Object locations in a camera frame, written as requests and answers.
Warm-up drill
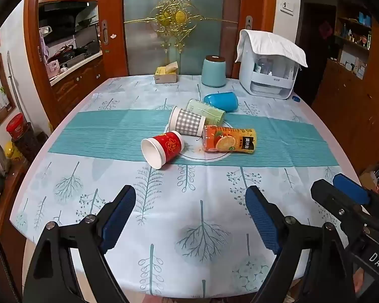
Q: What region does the yellow round object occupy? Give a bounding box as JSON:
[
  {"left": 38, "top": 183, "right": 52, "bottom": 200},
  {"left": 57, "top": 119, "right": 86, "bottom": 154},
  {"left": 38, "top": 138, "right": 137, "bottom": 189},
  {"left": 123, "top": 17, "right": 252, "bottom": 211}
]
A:
[{"left": 4, "top": 141, "right": 22, "bottom": 161}]

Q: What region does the light blue canister brown lid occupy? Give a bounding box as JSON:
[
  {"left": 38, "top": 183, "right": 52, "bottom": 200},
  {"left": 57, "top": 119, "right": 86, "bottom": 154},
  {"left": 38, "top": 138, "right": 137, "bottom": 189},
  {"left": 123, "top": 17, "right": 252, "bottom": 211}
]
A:
[{"left": 201, "top": 56, "right": 227, "bottom": 88}]

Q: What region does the wooden kitchen base cabinet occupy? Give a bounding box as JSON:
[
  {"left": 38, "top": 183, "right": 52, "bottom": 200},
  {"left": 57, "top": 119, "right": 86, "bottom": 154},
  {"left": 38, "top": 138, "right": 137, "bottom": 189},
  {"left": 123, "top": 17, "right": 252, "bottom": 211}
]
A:
[{"left": 50, "top": 56, "right": 105, "bottom": 119}]

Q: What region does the black range hood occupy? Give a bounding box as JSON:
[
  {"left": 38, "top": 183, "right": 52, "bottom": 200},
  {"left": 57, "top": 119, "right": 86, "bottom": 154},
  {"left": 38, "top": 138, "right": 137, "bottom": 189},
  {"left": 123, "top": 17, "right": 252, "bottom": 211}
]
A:
[{"left": 39, "top": 1, "right": 99, "bottom": 22}]

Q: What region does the orange printed juice cup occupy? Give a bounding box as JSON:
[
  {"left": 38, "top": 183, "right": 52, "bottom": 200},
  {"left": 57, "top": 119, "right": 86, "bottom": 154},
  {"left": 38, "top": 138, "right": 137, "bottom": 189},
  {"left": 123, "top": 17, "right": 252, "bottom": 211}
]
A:
[{"left": 201, "top": 125, "right": 257, "bottom": 155}]

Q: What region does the grey checked paper cup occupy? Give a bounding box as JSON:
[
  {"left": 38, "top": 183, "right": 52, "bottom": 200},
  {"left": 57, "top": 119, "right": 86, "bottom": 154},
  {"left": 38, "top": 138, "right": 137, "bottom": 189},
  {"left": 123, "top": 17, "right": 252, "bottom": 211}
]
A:
[{"left": 168, "top": 106, "right": 206, "bottom": 137}]

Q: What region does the white wall switch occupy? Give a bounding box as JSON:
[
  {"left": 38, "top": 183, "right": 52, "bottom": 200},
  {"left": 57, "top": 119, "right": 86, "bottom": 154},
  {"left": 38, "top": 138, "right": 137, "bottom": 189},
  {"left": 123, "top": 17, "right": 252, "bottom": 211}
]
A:
[{"left": 279, "top": 1, "right": 295, "bottom": 16}]

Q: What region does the blue plastic cup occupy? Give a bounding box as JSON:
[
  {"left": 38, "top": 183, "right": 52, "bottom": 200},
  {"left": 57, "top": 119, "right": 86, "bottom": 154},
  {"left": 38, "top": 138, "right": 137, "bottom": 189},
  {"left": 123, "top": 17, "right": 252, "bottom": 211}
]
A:
[{"left": 203, "top": 92, "right": 239, "bottom": 112}]

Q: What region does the frosted glass door gold ornament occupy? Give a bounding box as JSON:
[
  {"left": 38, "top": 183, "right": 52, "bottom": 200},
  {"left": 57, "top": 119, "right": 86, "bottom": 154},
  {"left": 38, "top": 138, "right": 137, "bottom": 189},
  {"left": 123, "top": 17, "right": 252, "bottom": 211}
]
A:
[{"left": 123, "top": 0, "right": 241, "bottom": 77}]

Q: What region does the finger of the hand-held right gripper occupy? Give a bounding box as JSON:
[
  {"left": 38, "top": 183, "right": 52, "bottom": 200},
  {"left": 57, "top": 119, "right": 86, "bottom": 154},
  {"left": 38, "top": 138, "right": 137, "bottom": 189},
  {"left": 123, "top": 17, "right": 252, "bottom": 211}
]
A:
[
  {"left": 310, "top": 179, "right": 371, "bottom": 228},
  {"left": 333, "top": 173, "right": 379, "bottom": 228}
]

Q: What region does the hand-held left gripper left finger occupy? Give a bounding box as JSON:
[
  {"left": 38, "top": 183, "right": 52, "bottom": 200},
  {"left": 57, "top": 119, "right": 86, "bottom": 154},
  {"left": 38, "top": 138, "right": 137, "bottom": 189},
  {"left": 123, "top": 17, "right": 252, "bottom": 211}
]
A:
[{"left": 25, "top": 185, "right": 136, "bottom": 303}]

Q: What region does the wooden wall frame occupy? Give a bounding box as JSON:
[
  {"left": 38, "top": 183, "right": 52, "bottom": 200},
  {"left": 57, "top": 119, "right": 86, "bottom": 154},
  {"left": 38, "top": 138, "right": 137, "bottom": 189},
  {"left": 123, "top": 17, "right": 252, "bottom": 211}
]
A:
[{"left": 0, "top": 54, "right": 17, "bottom": 125}]

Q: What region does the wooden shelf cabinet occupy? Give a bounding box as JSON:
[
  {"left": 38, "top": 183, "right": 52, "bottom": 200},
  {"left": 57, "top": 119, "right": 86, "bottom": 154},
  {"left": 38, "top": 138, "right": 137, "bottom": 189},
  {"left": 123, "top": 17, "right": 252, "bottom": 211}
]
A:
[{"left": 312, "top": 0, "right": 379, "bottom": 177}]

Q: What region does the green paper cup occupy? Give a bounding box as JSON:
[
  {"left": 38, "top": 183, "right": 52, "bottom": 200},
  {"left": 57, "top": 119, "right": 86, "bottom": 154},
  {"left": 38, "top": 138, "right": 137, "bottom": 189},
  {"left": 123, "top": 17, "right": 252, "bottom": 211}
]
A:
[{"left": 186, "top": 99, "right": 225, "bottom": 126}]

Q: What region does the yellow tissue box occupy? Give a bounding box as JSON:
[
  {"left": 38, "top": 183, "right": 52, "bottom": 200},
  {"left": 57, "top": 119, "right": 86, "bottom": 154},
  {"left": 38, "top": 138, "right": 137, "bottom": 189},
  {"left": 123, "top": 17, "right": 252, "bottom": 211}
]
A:
[{"left": 154, "top": 61, "right": 179, "bottom": 84}]

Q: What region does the white towel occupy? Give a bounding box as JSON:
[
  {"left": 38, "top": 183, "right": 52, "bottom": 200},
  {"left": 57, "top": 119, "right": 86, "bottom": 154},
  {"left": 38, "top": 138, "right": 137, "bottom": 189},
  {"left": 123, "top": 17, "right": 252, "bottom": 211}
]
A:
[{"left": 234, "top": 29, "right": 308, "bottom": 69}]

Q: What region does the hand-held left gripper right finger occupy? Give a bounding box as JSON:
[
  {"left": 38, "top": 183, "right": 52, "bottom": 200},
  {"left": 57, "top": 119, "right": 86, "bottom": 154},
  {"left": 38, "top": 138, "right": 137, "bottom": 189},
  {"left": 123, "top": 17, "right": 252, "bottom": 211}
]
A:
[{"left": 245, "top": 186, "right": 357, "bottom": 303}]

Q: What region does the white storage box appliance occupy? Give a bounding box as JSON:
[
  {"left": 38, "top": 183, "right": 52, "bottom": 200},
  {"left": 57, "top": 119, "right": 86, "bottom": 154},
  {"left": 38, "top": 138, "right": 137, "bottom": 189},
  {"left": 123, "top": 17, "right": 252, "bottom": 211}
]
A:
[{"left": 239, "top": 30, "right": 300, "bottom": 100}]

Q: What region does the tree printed tablecloth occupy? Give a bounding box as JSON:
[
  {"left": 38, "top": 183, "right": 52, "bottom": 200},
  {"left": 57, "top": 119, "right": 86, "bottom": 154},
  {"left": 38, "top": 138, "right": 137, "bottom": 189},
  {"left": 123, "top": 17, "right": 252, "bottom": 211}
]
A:
[{"left": 9, "top": 75, "right": 364, "bottom": 299}]

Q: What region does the red paper cup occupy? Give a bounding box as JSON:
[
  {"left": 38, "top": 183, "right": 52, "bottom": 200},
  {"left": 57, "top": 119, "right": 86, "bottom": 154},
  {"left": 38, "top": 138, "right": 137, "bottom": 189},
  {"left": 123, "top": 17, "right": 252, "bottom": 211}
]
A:
[{"left": 141, "top": 132, "right": 185, "bottom": 170}]

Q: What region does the red tin can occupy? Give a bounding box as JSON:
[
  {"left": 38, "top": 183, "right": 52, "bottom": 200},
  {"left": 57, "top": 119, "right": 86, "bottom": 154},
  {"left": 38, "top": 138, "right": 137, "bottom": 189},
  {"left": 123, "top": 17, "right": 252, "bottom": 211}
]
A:
[{"left": 6, "top": 113, "right": 25, "bottom": 140}]

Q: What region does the dark jar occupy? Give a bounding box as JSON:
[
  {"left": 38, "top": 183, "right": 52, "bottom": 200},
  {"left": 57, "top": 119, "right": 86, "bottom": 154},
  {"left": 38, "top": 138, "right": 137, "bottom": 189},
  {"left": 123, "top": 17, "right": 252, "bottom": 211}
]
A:
[{"left": 12, "top": 123, "right": 40, "bottom": 163}]

